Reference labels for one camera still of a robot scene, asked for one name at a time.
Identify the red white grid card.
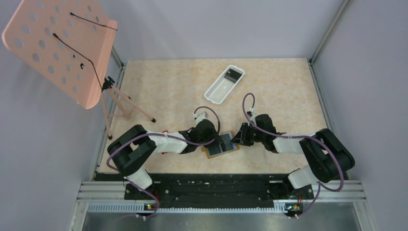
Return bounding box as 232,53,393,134
161,130,168,154

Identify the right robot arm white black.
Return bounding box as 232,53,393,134
231,114,355,193

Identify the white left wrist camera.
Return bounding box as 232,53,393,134
193,112,208,125

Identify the white perforated plastic tray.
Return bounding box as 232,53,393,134
204,65,245,105

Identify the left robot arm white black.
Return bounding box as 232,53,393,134
107,119,219,190

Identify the black credit card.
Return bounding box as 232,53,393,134
220,132,237,153

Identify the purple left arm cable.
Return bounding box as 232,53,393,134
106,106,221,220

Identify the pink perforated music stand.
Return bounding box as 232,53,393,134
1,0,157,140

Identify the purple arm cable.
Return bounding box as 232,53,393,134
106,106,221,220
242,93,345,219

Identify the black card stack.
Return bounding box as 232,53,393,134
224,69,242,83

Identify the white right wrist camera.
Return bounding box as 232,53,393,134
246,108,257,124

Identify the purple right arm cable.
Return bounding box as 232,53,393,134
242,93,345,219

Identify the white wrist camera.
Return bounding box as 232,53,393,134
193,112,208,125
246,108,257,124

